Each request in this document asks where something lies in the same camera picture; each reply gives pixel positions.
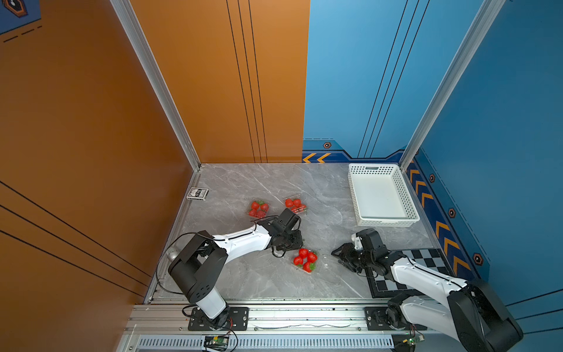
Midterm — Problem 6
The right aluminium corner post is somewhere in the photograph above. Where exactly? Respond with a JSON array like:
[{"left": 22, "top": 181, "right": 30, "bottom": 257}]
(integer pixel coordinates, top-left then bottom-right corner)
[{"left": 399, "top": 0, "right": 506, "bottom": 172}]

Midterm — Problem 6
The strawberry two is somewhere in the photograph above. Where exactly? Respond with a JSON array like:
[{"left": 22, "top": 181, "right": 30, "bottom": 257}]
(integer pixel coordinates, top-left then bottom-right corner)
[{"left": 307, "top": 252, "right": 318, "bottom": 263}]

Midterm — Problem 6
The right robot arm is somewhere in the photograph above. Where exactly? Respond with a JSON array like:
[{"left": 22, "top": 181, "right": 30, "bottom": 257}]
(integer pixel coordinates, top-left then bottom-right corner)
[{"left": 331, "top": 228, "right": 524, "bottom": 351}]

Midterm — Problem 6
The white perforated plastic basket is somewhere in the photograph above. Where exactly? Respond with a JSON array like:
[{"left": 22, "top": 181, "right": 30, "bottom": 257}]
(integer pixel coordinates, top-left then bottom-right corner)
[{"left": 348, "top": 164, "right": 420, "bottom": 227}]

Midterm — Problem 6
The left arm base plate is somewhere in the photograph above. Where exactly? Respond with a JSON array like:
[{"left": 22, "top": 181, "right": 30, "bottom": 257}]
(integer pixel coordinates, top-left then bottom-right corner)
[{"left": 188, "top": 307, "right": 249, "bottom": 332}]

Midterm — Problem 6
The aluminium corner post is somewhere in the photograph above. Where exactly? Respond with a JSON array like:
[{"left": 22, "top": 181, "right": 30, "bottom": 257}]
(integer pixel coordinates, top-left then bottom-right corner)
[
  {"left": 110, "top": 0, "right": 201, "bottom": 172},
  {"left": 399, "top": 0, "right": 506, "bottom": 172}
]

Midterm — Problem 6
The left aluminium corner post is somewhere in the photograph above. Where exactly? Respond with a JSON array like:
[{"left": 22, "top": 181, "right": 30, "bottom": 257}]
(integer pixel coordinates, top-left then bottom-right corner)
[{"left": 110, "top": 0, "right": 201, "bottom": 172}]

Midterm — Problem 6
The aluminium front rail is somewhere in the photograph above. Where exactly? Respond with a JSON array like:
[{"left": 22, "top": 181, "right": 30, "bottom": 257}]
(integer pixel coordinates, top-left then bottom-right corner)
[{"left": 124, "top": 301, "right": 494, "bottom": 337}]

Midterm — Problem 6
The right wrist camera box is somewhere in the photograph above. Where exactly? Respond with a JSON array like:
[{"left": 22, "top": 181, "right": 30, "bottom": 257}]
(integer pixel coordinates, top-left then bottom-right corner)
[{"left": 351, "top": 234, "right": 363, "bottom": 251}]

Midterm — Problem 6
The strawberry four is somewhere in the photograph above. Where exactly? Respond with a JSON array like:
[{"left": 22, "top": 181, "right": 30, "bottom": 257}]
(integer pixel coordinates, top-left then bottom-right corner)
[{"left": 303, "top": 262, "right": 316, "bottom": 273}]

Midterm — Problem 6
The strawberry one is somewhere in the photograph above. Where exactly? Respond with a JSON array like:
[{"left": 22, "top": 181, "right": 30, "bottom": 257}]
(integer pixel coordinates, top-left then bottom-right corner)
[{"left": 299, "top": 248, "right": 309, "bottom": 258}]

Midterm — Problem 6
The green circuit board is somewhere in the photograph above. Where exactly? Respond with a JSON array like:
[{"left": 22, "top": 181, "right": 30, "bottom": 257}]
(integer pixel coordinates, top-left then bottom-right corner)
[
  {"left": 402, "top": 334, "right": 425, "bottom": 349},
  {"left": 203, "top": 335, "right": 230, "bottom": 352}
]

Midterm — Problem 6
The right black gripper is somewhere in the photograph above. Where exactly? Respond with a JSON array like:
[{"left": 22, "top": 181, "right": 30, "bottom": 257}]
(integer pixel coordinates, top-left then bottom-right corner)
[{"left": 328, "top": 242, "right": 374, "bottom": 273}]

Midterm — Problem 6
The black white checkerboard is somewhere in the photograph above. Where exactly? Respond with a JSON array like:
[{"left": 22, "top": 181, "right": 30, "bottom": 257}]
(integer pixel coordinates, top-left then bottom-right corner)
[{"left": 364, "top": 251, "right": 466, "bottom": 302}]

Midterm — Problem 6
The left green circuit board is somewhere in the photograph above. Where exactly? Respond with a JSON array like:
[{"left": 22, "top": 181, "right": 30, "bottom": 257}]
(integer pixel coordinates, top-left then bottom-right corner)
[{"left": 203, "top": 335, "right": 230, "bottom": 352}]

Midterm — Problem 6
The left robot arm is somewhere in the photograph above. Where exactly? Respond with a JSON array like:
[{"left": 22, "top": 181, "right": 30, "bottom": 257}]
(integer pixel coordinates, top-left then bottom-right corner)
[{"left": 167, "top": 209, "right": 303, "bottom": 328}]

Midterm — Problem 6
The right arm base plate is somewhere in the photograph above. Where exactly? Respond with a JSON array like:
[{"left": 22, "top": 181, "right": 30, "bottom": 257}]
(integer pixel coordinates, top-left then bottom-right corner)
[{"left": 364, "top": 307, "right": 413, "bottom": 332}]

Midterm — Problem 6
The right green circuit board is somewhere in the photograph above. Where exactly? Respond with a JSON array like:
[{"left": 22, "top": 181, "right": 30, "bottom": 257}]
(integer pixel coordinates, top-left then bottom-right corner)
[{"left": 402, "top": 334, "right": 425, "bottom": 349}]

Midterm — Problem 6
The clear clamshell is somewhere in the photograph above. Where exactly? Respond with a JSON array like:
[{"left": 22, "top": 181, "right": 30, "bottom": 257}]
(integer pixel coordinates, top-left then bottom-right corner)
[{"left": 291, "top": 249, "right": 319, "bottom": 274}]

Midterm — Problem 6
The grey metal cylinder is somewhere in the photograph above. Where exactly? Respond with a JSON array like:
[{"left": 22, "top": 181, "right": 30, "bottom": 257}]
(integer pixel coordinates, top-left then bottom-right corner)
[{"left": 167, "top": 246, "right": 180, "bottom": 263}]

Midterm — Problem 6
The clear plastic clamshell container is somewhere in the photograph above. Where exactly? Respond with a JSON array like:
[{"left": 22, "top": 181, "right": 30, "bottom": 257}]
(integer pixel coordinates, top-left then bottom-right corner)
[{"left": 246, "top": 200, "right": 270, "bottom": 219}]

